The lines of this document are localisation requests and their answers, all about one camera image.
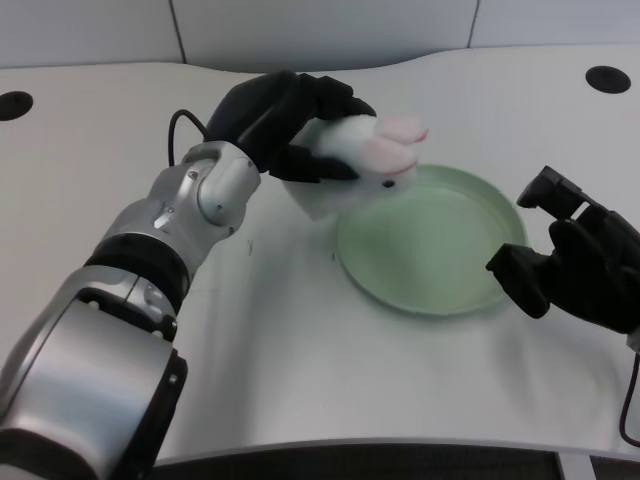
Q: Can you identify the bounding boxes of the white rabbit doll pink ears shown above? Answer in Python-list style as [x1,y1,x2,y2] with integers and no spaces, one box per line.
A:
[282,115,430,222]

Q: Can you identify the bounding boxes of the light green round plate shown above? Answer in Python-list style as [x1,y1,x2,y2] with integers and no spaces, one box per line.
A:
[335,163,529,317]

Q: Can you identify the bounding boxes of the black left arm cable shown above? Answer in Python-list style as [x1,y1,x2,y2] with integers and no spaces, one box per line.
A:
[168,109,209,166]

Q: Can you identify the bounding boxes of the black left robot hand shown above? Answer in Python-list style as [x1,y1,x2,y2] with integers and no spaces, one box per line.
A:
[205,70,377,184]

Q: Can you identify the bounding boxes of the black round table grommet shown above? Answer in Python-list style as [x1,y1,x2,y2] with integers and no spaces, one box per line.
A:
[584,65,631,94]
[0,90,34,121]

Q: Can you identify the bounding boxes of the dark right arm cable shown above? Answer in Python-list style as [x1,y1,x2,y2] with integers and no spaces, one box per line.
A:
[619,349,640,444]

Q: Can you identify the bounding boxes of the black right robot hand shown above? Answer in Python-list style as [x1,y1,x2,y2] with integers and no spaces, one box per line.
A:
[486,165,640,336]

